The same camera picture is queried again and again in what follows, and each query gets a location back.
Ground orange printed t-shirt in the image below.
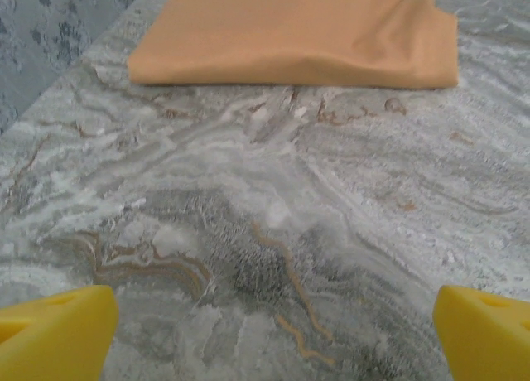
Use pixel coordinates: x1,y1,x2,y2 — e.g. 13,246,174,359
127,0,460,90

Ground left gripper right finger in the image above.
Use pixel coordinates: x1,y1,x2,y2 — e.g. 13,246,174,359
432,284,530,381

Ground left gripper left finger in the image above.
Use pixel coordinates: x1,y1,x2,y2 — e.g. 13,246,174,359
0,284,120,381

